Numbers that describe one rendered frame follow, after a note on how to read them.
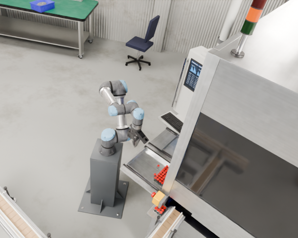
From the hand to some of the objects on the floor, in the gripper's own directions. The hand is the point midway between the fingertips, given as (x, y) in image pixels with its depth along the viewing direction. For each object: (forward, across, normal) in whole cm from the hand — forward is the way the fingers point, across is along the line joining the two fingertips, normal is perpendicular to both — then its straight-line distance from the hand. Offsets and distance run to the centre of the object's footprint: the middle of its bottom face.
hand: (135, 146), depth 195 cm
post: (+110, +10, +39) cm, 117 cm away
